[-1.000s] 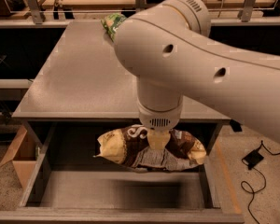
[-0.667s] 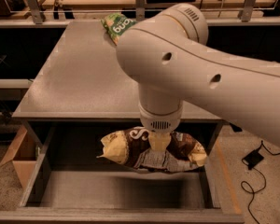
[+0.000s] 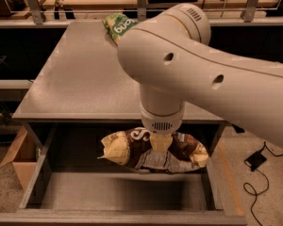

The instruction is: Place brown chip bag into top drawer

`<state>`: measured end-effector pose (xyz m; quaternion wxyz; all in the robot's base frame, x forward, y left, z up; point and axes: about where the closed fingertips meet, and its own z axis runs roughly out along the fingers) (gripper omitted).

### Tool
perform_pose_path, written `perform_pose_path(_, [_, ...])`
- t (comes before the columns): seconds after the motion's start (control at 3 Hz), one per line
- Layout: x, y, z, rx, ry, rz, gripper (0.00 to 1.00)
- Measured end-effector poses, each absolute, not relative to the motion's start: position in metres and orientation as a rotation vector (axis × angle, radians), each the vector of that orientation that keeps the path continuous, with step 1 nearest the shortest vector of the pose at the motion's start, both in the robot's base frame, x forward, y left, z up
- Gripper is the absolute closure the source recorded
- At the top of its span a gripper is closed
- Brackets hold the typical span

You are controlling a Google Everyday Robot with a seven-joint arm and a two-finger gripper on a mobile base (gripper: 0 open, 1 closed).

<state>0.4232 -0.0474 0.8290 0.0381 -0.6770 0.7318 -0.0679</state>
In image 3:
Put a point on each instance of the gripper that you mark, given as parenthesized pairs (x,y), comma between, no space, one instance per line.
(161,121)

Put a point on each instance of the brown sea salt chip bag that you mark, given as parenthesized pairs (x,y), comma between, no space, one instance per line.
(132,149)

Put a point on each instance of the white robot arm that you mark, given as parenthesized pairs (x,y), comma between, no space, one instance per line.
(170,57)

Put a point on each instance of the open grey top drawer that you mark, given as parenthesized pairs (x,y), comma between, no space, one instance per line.
(73,186)

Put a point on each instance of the grey cabinet with top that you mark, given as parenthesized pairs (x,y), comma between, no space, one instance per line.
(81,82)

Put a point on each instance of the green chip bag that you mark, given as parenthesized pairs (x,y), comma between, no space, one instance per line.
(117,24)

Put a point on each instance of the black power adapter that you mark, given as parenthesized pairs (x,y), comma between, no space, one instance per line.
(255,160)

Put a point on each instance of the cardboard box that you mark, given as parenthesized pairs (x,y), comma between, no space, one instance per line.
(22,156)

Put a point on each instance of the metal guard rail frame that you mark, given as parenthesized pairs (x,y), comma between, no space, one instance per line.
(246,10)

